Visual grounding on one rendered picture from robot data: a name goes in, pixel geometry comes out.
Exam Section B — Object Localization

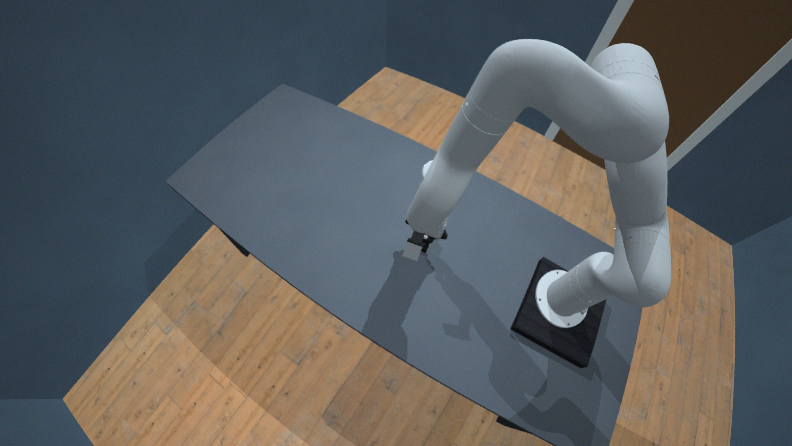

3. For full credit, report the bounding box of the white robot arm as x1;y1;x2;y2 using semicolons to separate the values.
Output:
403;39;671;328

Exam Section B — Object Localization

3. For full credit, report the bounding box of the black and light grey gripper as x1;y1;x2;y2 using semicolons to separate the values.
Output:
425;217;448;246

